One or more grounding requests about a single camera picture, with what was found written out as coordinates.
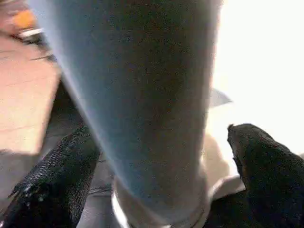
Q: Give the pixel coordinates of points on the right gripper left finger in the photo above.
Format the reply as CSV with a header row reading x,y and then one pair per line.
x,y
52,185

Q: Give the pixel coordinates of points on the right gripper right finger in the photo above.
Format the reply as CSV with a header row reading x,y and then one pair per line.
x,y
270,180

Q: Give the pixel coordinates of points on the white plastic table top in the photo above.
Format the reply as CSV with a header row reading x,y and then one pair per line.
x,y
256,71

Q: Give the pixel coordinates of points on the white plastic table leg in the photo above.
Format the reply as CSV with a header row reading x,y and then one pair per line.
x,y
142,95

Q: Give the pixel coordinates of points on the black work mat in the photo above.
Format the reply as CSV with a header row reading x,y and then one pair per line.
x,y
66,118

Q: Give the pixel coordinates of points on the clear box yellow contents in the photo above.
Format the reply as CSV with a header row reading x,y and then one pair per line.
x,y
23,19

